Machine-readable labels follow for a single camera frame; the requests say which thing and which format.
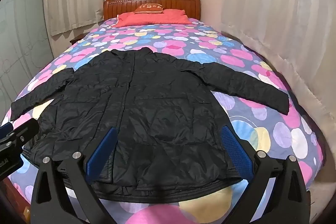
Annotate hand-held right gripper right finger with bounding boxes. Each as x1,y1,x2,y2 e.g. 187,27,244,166
220,124,311,224

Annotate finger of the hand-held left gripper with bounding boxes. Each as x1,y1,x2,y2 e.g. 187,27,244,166
0,118,39,148

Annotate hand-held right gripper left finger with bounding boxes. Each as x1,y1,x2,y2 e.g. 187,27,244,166
31,127,118,224

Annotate black puffer jacket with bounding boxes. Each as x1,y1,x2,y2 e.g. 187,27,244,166
10,47,290,201

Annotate colourful dotted bedspread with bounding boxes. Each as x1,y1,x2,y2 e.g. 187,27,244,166
0,17,324,224

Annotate frosted glass wardrobe door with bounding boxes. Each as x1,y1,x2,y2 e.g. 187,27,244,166
0,0,54,125

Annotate wooden nightstand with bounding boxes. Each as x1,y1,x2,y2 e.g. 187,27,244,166
70,32,86,45

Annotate long beige curtain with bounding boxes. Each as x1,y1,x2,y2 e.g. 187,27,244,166
220,0,336,159

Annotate red pillow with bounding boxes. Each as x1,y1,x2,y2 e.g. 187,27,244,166
112,9,192,28

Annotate wooden headboard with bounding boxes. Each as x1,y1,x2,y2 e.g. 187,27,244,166
103,0,202,21

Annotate small orange cushion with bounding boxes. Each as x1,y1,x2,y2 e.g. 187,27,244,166
134,3,164,14

